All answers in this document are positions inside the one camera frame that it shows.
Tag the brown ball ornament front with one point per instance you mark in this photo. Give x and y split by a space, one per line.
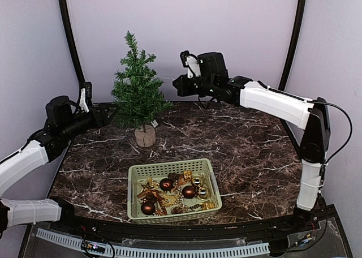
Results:
148 208

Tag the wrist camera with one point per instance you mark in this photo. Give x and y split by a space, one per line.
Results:
191 62
85 98

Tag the brown ball ornament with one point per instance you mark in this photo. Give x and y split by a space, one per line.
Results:
166 185
148 208
188 192

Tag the gold star ornament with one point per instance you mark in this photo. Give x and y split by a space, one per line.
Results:
149 186

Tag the shiny gold ball ornament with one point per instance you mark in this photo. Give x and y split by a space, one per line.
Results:
203 193

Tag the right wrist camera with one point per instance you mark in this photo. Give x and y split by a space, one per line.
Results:
191 62

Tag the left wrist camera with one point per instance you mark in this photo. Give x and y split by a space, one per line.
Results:
85 98

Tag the white slotted cable duct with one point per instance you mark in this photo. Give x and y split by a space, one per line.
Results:
146 248

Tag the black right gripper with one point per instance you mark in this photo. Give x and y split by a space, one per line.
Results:
183 90

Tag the cream perforated plastic basket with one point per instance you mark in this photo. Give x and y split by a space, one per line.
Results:
172 192

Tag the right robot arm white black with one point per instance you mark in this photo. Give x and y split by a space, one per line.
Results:
310 116

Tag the black corner frame post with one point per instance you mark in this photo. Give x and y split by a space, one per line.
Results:
65 14

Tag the small green christmas tree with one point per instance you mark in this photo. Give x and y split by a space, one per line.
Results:
137 92

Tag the pine cone ornament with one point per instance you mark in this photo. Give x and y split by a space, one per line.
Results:
175 178

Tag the gold gift box ornament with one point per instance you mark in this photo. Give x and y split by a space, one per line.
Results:
187 175
208 205

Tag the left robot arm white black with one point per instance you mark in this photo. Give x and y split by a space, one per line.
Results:
66 120

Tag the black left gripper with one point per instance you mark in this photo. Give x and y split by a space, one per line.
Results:
102 119

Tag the black front table rail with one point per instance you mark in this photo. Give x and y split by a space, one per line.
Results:
265 230

